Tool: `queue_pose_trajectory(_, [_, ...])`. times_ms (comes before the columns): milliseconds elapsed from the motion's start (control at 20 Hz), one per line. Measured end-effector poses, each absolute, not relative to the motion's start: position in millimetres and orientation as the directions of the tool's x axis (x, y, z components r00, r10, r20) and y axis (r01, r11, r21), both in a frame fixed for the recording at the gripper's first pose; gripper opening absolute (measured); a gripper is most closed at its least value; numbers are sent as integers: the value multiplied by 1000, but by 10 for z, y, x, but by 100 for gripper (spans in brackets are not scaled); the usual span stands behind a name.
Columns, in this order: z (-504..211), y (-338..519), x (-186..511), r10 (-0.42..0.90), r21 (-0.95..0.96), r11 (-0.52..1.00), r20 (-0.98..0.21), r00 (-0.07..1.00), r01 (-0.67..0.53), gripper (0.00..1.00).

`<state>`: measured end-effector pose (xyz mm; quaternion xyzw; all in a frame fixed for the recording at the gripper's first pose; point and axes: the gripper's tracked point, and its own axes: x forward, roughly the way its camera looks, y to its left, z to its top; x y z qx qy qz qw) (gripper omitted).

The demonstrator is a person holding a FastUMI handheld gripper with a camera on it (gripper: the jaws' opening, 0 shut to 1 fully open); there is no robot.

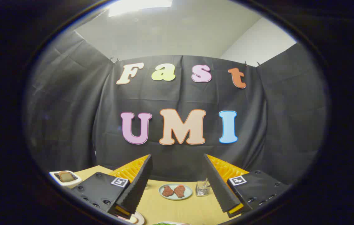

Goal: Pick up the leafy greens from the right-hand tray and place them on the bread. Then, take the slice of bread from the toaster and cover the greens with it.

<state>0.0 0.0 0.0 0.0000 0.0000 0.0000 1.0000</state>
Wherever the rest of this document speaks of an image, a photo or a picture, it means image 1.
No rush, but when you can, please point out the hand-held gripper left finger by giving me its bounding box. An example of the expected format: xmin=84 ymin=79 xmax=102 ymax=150
xmin=70 ymin=154 xmax=153 ymax=220

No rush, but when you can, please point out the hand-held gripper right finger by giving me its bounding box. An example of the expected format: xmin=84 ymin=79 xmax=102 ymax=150
xmin=204 ymin=154 xmax=291 ymax=218

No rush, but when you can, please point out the toast bread slice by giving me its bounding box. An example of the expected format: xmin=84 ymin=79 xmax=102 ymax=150
xmin=59 ymin=171 xmax=75 ymax=183

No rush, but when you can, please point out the clear utensil holder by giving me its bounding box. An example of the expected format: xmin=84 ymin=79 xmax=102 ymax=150
xmin=196 ymin=180 xmax=211 ymax=197

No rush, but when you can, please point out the light blue plate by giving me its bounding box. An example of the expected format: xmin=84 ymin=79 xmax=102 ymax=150
xmin=159 ymin=183 xmax=193 ymax=200

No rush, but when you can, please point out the round cream plate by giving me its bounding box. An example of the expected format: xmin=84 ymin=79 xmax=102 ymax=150
xmin=115 ymin=211 xmax=145 ymax=225

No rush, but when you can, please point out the white toaster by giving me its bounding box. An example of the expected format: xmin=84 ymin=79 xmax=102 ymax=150
xmin=50 ymin=170 xmax=82 ymax=188

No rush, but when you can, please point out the ceiling light panel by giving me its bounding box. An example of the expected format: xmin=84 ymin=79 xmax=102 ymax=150
xmin=108 ymin=0 xmax=173 ymax=17

